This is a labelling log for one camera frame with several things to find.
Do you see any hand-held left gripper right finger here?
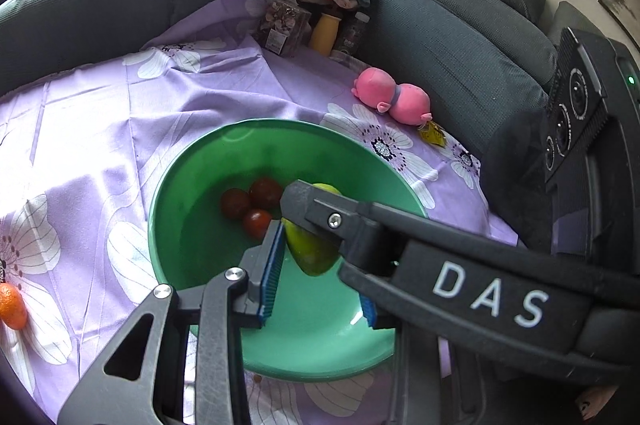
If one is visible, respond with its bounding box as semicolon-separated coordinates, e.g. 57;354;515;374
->
359;295;481;425

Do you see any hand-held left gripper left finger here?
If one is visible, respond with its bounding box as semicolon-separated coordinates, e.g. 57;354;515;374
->
57;220;286;425

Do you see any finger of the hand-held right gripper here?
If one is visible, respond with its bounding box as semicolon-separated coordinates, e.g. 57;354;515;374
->
280;179;417;287

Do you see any green mango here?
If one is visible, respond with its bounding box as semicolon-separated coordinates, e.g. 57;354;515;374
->
282;184;346;277

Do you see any red tomato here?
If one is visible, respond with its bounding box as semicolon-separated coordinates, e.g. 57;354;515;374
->
243;209;273;240
250;177;283;210
222;188;251;218

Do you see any green plastic bowl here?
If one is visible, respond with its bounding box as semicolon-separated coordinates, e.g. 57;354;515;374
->
147;119;430;383

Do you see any small yellow wrapper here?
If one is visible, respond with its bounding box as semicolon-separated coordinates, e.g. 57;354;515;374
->
419;121;448;148

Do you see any pink plush toy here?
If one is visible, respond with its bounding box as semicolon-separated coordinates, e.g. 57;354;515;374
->
352;67;433;126

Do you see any dark bottle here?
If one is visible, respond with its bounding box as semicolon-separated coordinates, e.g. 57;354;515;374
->
331;12;371;58

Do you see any yellow bottle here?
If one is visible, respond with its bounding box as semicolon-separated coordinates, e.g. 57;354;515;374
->
308;12;343;58

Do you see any dark grey sofa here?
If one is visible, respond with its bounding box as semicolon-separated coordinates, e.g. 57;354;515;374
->
0;0;601;166

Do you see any purple floral blanket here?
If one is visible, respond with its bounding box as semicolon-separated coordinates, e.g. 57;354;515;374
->
0;0;521;425

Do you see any orange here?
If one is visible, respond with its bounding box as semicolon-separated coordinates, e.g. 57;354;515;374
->
0;282;28;331

